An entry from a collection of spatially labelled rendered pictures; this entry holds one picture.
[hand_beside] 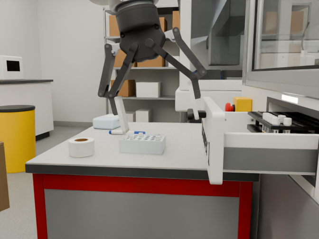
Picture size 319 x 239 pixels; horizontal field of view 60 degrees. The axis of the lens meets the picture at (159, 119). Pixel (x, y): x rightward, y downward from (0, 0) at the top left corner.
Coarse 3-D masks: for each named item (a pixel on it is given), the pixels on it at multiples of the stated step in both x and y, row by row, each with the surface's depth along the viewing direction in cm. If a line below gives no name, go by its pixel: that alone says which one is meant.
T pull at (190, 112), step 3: (189, 111) 52; (192, 111) 53; (198, 111) 53; (201, 111) 53; (204, 111) 53; (189, 114) 51; (192, 114) 51; (198, 114) 53; (201, 114) 53; (204, 114) 52; (189, 117) 51; (192, 117) 50; (201, 117) 53; (204, 117) 53
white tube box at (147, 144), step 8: (128, 136) 84; (136, 136) 84; (144, 136) 84; (152, 136) 85; (120, 144) 79; (128, 144) 78; (136, 144) 78; (144, 144) 78; (152, 144) 77; (160, 144) 77; (120, 152) 79; (128, 152) 79; (136, 152) 78; (144, 152) 78; (152, 152) 78; (160, 152) 77
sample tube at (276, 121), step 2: (272, 118) 45; (274, 118) 44; (276, 118) 44; (278, 118) 44; (272, 120) 45; (274, 120) 44; (276, 120) 44; (278, 120) 44; (272, 122) 45; (274, 122) 44; (276, 122) 44; (278, 122) 44; (272, 124) 45; (274, 124) 45; (276, 124) 44; (278, 124) 44; (272, 130) 45; (274, 130) 45; (276, 130) 45; (278, 130) 45; (272, 132) 45; (274, 132) 45; (276, 132) 45; (278, 132) 45
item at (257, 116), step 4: (248, 112) 61; (252, 112) 60; (256, 112) 60; (252, 116) 57; (256, 116) 54; (260, 116) 54; (260, 120) 51; (264, 120) 50; (264, 124) 48; (268, 124) 46; (272, 128) 44; (276, 128) 44; (280, 128) 44
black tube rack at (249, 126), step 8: (264, 112) 60; (272, 112) 60; (280, 112) 60; (288, 112) 60; (296, 112) 60; (256, 120) 60; (296, 120) 49; (304, 120) 49; (312, 120) 49; (248, 128) 61; (256, 128) 58; (288, 128) 44; (296, 128) 44; (304, 128) 44; (312, 128) 44
